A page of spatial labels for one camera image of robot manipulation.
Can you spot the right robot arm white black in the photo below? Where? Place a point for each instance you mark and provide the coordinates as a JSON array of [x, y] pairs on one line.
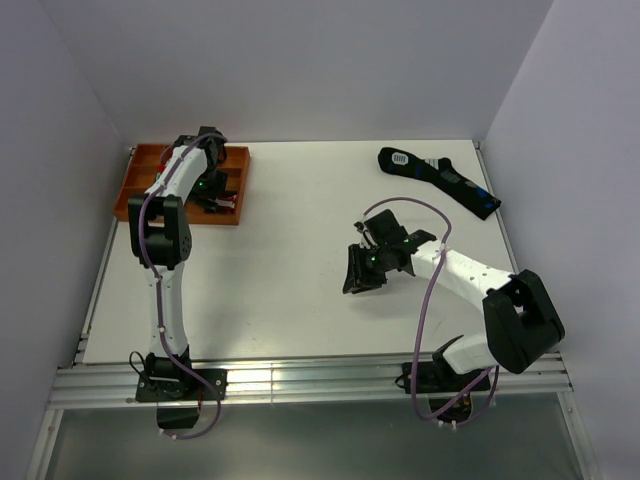
[[520, 321]]

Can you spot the aluminium table frame rail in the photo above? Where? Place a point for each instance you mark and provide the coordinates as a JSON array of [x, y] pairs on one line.
[[264, 300]]

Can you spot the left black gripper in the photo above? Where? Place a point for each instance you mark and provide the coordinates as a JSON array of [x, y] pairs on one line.
[[219, 188]]

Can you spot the orange compartment tray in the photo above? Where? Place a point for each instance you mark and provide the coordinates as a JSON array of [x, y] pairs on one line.
[[142, 171]]

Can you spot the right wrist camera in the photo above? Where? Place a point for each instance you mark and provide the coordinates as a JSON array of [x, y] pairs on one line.
[[366, 239]]

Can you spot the red white striped sock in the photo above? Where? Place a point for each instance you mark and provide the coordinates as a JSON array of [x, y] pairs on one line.
[[225, 205]]

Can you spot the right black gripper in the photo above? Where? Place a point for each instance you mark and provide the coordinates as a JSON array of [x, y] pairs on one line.
[[352, 281]]

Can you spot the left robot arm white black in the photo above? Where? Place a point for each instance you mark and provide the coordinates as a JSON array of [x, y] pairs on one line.
[[160, 234]]

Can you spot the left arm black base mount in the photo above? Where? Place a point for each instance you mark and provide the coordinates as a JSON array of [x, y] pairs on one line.
[[178, 390]]

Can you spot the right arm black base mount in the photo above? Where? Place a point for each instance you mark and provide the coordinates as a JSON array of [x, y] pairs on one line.
[[429, 383]]

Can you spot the black blue patterned sock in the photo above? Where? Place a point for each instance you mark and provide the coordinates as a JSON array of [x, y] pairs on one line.
[[440, 173]]

